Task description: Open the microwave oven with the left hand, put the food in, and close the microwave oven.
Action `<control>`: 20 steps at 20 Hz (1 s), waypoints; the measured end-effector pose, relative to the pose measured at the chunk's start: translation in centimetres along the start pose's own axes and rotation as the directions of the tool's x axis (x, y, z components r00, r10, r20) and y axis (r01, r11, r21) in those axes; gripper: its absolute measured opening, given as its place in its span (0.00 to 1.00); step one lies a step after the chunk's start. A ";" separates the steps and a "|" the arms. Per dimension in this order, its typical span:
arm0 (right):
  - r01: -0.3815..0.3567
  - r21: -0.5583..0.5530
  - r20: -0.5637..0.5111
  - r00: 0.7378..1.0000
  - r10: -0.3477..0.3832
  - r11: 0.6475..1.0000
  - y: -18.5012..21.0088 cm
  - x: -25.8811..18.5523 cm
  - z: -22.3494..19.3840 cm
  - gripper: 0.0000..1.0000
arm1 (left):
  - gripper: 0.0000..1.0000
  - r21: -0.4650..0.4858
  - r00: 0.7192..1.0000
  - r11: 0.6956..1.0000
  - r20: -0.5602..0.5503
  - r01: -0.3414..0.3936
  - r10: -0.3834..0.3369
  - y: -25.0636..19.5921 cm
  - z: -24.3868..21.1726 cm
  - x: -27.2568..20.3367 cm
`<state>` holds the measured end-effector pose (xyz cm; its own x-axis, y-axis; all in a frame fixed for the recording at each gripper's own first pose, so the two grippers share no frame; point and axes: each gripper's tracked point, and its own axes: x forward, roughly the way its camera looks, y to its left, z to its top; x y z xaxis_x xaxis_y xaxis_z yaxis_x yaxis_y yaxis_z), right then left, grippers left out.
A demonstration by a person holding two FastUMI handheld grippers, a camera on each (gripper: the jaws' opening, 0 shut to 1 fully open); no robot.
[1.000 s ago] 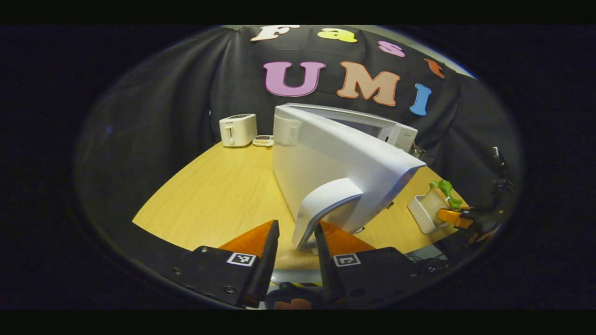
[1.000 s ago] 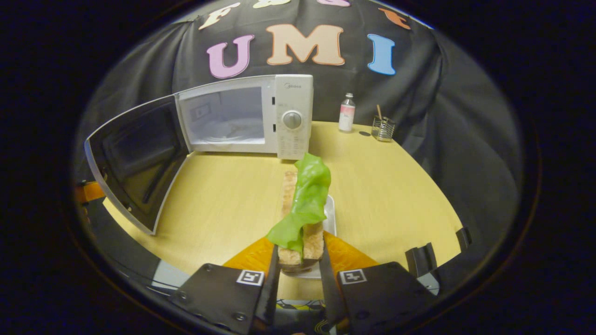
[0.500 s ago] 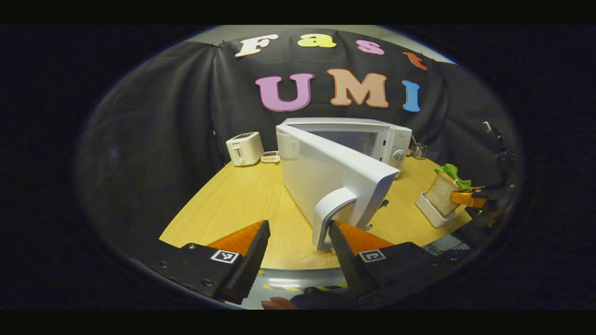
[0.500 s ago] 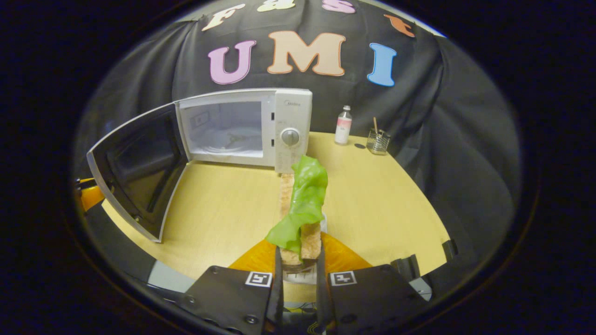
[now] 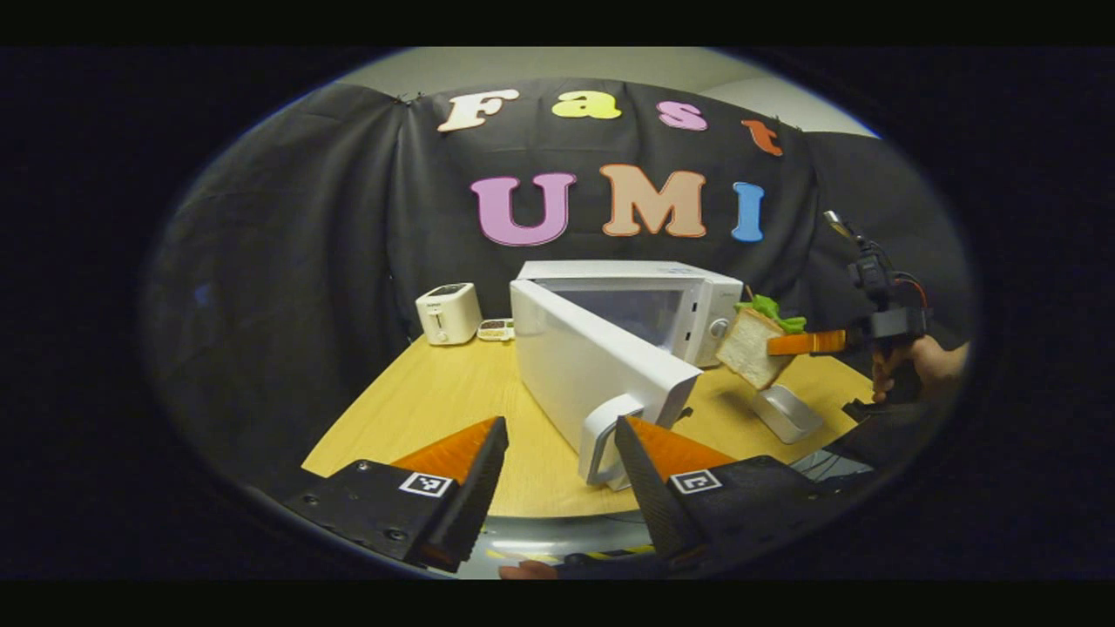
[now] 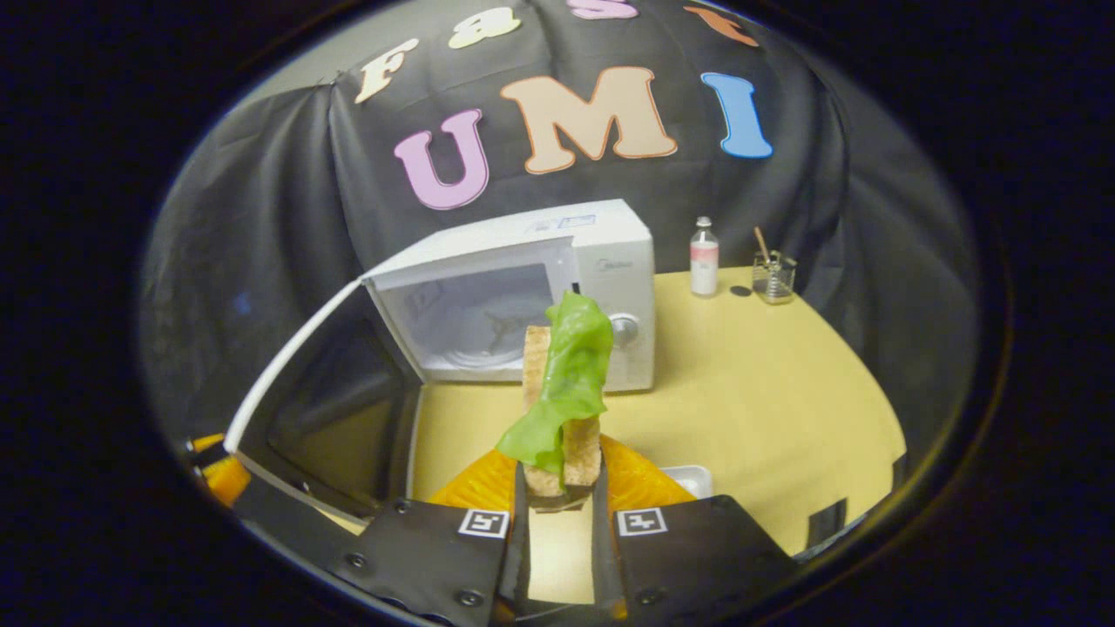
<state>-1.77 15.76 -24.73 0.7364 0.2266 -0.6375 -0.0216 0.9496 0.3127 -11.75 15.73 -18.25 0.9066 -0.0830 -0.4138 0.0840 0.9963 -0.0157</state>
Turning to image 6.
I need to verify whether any glass jar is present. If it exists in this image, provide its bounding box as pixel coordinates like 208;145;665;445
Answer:
752;251;797;306

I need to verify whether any toasted bread slice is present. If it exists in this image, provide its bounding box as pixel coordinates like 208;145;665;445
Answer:
521;325;604;510

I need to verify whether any white plastic tray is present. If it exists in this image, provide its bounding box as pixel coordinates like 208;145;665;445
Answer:
659;465;715;500

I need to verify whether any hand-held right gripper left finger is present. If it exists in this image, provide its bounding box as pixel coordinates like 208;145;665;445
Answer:
335;447;530;627

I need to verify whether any small clear bottle pink label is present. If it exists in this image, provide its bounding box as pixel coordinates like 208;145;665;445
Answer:
690;216;720;299

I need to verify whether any green lettuce leaf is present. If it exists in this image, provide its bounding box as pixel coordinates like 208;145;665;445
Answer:
497;292;615;475

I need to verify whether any small black block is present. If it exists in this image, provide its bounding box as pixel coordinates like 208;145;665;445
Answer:
806;498;848;549

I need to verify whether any white microwave oven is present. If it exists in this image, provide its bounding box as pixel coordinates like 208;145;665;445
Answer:
224;199;657;523

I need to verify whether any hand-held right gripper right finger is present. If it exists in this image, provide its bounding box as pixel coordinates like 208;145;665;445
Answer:
591;434;801;621

